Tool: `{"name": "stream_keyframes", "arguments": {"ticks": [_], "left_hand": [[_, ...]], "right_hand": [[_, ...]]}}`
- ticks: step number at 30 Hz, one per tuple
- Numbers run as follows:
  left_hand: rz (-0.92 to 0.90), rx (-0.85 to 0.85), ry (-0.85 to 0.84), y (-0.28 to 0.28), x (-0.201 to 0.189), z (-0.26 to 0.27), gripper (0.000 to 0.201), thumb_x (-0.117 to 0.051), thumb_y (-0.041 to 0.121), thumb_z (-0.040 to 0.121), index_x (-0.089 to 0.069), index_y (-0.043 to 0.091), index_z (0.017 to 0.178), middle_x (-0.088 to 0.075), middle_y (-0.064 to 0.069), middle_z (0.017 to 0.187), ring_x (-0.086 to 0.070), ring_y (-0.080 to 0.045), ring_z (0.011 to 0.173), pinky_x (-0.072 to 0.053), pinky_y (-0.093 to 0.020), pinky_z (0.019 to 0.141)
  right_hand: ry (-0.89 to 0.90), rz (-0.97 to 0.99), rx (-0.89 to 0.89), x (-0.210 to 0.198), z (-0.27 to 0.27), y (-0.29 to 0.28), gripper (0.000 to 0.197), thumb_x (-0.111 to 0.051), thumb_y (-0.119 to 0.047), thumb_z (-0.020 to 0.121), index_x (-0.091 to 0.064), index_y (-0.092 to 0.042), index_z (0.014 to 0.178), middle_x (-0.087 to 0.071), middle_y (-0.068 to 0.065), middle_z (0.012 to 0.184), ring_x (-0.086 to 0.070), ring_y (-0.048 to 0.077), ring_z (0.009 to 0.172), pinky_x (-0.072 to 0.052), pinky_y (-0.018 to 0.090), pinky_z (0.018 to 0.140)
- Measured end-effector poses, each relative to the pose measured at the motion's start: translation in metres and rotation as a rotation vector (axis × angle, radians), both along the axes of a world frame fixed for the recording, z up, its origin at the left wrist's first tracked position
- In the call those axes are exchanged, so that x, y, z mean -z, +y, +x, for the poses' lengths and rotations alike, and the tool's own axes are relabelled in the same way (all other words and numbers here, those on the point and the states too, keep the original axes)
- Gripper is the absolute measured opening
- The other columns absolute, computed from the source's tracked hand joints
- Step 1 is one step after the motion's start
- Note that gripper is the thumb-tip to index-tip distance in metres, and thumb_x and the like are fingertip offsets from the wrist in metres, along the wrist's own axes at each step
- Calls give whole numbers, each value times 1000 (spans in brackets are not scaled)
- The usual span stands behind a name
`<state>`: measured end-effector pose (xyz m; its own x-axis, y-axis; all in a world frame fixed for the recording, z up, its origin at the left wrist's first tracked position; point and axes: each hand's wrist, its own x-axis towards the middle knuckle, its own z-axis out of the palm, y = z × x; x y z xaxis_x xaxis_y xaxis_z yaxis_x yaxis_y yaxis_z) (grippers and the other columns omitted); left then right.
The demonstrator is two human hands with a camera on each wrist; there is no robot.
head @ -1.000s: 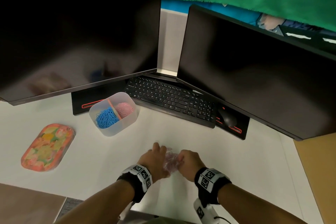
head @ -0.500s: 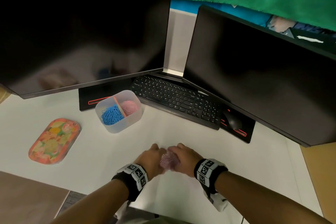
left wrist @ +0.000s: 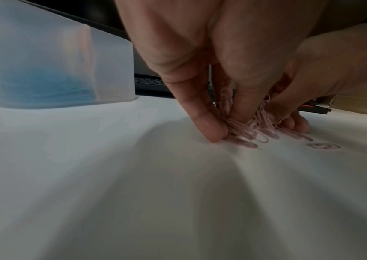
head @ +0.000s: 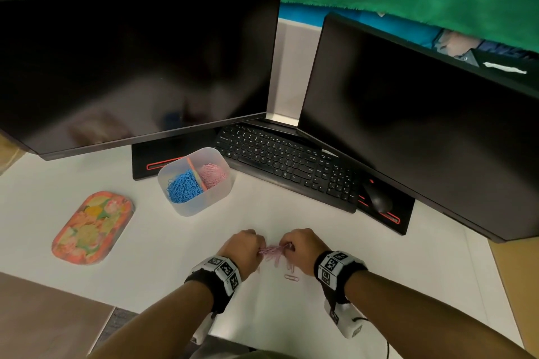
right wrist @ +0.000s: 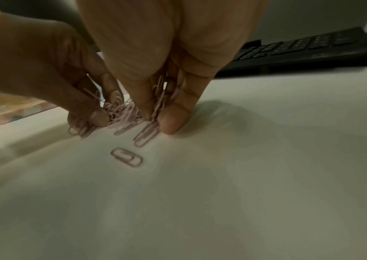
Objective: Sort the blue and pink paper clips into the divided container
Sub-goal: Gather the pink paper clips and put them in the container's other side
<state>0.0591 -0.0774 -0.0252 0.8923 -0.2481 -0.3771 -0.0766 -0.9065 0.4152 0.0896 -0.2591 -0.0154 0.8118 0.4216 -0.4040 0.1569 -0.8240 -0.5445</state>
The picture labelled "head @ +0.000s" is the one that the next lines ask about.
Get pink paper clips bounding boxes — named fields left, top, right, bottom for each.
left=198, top=163, right=229, bottom=190

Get translucent plastic divided container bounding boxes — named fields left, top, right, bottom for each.
left=158, top=147, right=234, bottom=217

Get black right camera cable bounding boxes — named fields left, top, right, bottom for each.
left=353, top=316, right=390, bottom=359

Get black computer monitor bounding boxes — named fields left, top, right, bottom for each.
left=296, top=13, right=539, bottom=243
left=0, top=0, right=282, bottom=161

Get person's right forearm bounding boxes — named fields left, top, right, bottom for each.
left=345, top=271, right=536, bottom=359

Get black red-trimmed desk mat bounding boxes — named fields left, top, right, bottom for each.
left=131, top=129, right=218, bottom=181

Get person's right hand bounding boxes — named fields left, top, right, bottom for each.
left=279, top=228, right=331, bottom=278

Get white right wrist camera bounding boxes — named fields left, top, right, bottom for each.
left=324, top=300, right=365, bottom=339

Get black equipment white labels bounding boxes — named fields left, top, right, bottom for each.
left=456, top=49, right=539, bottom=90

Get floral orange tin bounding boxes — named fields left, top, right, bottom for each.
left=52, top=191, right=135, bottom=266

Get right wristband with marker tags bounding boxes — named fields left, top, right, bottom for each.
left=313, top=250, right=368, bottom=305

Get blue partition panel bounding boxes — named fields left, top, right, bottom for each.
left=278, top=3, right=441, bottom=49

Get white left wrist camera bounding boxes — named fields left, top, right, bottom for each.
left=190, top=312, right=216, bottom=346

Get person's left forearm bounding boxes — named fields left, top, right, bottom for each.
left=88, top=280, right=214, bottom=359

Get heap of sorted blue paperclips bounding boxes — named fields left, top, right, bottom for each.
left=166, top=169, right=205, bottom=205

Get black keyboard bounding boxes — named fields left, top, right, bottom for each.
left=212, top=123, right=361, bottom=214

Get pile of blue pink paperclips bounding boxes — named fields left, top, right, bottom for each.
left=257, top=243, right=300, bottom=283

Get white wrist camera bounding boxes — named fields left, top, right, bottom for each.
left=190, top=312, right=216, bottom=346
left=324, top=300, right=365, bottom=339

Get black computer mouse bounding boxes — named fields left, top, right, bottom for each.
left=363, top=184, right=393, bottom=213

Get left wristband with marker tags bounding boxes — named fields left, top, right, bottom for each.
left=184, top=255, right=242, bottom=314

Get person's left hand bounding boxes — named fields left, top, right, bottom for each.
left=217, top=229, right=267, bottom=282

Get wristband with marker tags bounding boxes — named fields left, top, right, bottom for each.
left=313, top=250, right=368, bottom=305
left=184, top=255, right=242, bottom=314

